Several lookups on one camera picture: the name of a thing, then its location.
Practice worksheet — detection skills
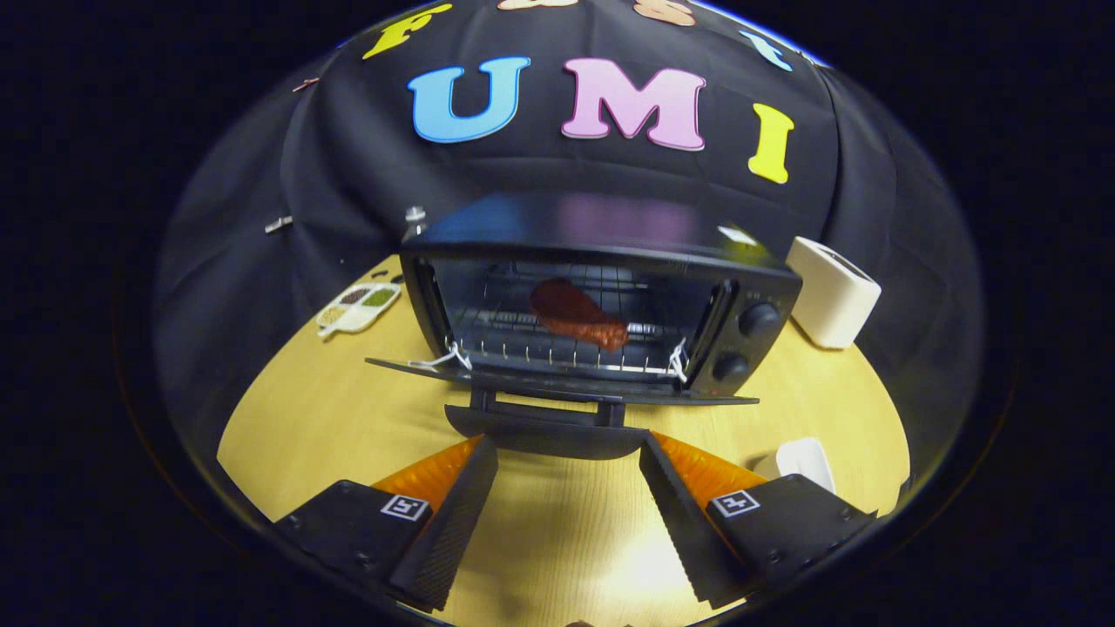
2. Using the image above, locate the brown roasted chicken drumstick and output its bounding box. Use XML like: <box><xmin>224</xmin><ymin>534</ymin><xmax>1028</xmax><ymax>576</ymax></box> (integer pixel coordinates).
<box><xmin>530</xmin><ymin>279</ymin><xmax>630</xmax><ymax>353</ymax></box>

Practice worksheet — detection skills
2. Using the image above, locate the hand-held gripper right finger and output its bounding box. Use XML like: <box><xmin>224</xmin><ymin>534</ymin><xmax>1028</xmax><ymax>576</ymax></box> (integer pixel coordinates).
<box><xmin>639</xmin><ymin>429</ymin><xmax>876</xmax><ymax>610</ymax></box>

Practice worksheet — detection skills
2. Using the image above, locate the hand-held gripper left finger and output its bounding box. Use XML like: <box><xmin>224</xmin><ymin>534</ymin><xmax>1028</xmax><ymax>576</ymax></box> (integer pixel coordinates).
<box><xmin>274</xmin><ymin>434</ymin><xmax>500</xmax><ymax>612</ymax></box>

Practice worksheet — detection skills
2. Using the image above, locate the white ribbed plastic tray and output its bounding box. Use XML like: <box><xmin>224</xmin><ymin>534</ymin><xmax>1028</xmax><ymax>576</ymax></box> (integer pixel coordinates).
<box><xmin>753</xmin><ymin>437</ymin><xmax>837</xmax><ymax>493</ymax></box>

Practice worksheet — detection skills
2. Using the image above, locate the white slot toaster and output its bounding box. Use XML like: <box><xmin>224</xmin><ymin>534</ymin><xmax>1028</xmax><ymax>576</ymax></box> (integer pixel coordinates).
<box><xmin>786</xmin><ymin>236</ymin><xmax>882</xmax><ymax>350</ymax></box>

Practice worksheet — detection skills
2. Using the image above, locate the black backdrop cloth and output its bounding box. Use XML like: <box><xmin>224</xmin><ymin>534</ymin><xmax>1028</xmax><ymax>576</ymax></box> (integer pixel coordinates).
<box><xmin>155</xmin><ymin>0</ymin><xmax>985</xmax><ymax>436</ymax></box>

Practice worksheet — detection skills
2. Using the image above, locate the white divided dish with grains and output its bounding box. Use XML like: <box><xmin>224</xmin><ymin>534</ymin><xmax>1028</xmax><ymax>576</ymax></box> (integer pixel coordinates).
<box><xmin>315</xmin><ymin>281</ymin><xmax>402</xmax><ymax>339</ymax></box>

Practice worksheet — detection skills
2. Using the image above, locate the black toaster oven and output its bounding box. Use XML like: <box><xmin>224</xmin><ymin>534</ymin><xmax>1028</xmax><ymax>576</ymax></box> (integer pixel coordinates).
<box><xmin>366</xmin><ymin>193</ymin><xmax>802</xmax><ymax>461</ymax></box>

